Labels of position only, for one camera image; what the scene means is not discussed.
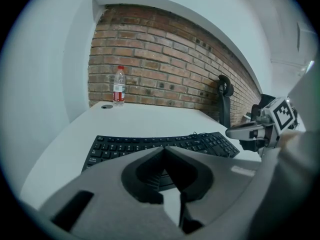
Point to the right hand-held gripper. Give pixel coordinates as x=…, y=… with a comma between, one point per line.
x=282, y=116

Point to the clear red-capped water bottle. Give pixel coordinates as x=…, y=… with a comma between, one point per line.
x=119, y=89

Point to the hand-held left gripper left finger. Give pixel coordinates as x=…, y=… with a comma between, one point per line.
x=105, y=204

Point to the black high-back office chair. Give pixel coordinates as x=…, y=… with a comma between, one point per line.
x=226, y=96

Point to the white table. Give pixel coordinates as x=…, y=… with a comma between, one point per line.
x=150, y=119

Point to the black keyboard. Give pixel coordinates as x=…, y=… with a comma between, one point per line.
x=150, y=145

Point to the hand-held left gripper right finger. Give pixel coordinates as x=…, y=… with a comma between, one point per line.
x=225, y=184

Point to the person's right forearm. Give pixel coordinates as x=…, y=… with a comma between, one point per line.
x=288, y=139

